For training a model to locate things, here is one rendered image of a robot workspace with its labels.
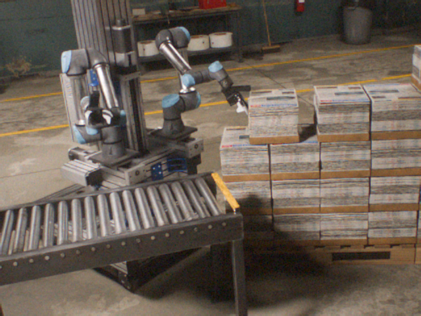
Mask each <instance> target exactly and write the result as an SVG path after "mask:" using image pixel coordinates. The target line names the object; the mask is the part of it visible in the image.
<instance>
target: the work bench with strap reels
mask: <svg viewBox="0 0 421 316"><path fill-rule="evenodd" d="M198 2H199V6H198V7H186V8H189V9H193V10H190V11H182V10H169V13H170V14H168V19H167V14H166V15H160V14H159V13H161V11H150V12H147V13H146V14H140V15H133V13H132V14H131V17H132V26H133V32H134V41H135V47H136V57H137V67H138V70H139V71H141V69H140V63H144V62H149V61H159V60H165V59H167V58H166V57H165V56H164V55H162V54H160V52H159V50H158V49H157V47H156V44H155V40H147V41H139V42H137V37H136V27H135V25H136V24H148V23H154V22H165V21H168V20H169V21H171V20H183V19H189V18H200V17H207V16H218V15H224V14H226V15H227V25H228V32H218V33H216V32H215V33H213V34H210V35H209V36H206V35H197V36H190V38H191V40H190V43H189V44H188V48H187V56H188V57H190V56H196V55H207V54H212V53H222V52H223V51H225V52H228V51H229V55H228V56H229V57H232V56H233V55H232V50H239V63H244V62H243V53H242V40H241V17H240V9H242V8H241V6H239V5H236V7H230V3H226V0H198ZM230 13H236V24H237V34H238V44H236V43H234V42H233V37H232V33H231V24H230ZM135 16H139V17H137V18H133V17H135Z"/></svg>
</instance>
